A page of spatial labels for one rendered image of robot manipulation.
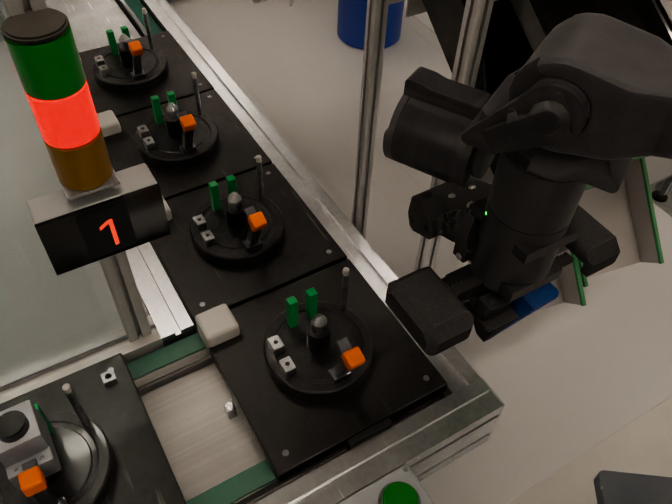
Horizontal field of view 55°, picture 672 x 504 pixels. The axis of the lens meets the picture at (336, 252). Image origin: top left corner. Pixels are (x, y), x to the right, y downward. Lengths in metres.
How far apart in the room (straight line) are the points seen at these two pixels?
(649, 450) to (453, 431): 0.31
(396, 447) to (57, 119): 0.51
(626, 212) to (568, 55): 0.66
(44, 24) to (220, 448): 0.52
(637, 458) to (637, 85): 0.70
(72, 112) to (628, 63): 0.43
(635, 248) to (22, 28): 0.82
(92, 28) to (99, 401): 1.00
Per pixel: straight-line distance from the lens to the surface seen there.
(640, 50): 0.39
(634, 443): 1.00
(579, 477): 0.95
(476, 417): 0.83
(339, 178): 1.23
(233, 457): 0.84
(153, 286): 0.95
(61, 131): 0.60
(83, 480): 0.78
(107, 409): 0.83
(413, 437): 0.81
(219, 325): 0.85
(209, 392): 0.88
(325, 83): 1.48
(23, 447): 0.71
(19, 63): 0.58
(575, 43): 0.38
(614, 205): 0.99
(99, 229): 0.67
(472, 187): 0.51
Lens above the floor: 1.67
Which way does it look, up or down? 48 degrees down
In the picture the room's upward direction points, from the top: 3 degrees clockwise
